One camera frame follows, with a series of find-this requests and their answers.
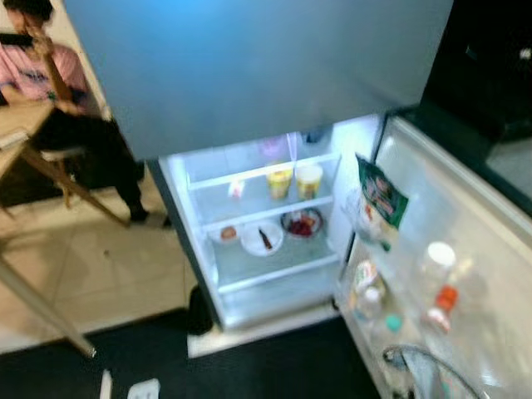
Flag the fridge lower door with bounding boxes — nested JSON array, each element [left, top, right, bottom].
[[335, 115, 532, 399]]

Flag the silver fridge upper door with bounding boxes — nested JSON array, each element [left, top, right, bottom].
[[62, 0, 455, 161]]

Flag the grey kitchen cabinet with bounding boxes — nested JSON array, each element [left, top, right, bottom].
[[485, 135, 532, 206]]

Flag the white capped clear bottle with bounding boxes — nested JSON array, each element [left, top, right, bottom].
[[418, 240, 457, 289]]

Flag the orange capped bottle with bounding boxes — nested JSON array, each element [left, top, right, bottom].
[[426, 284, 461, 335]]

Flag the green white snack bag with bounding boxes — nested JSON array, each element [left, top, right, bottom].
[[355, 153, 411, 251]]

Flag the small glass jar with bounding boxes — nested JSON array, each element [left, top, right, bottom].
[[352, 259, 385, 323]]

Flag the teal capped bottle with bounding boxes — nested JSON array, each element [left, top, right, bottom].
[[383, 313, 404, 334]]

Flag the bowl with red food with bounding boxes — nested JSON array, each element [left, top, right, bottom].
[[281, 209, 324, 241]]

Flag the purple container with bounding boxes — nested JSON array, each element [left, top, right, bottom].
[[259, 136, 288, 161]]

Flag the white plate brown food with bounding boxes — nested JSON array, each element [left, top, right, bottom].
[[240, 219, 284, 257]]

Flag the small white carton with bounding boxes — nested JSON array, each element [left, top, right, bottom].
[[228, 178, 247, 201]]

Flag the small plate orange food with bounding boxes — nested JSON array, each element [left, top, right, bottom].
[[211, 223, 243, 245]]

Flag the black floor mat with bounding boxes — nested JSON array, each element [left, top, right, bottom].
[[0, 309, 387, 399]]

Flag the black handheld phone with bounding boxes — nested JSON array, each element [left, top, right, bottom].
[[0, 32, 36, 48]]

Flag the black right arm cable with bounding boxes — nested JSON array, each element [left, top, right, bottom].
[[382, 344, 485, 399]]

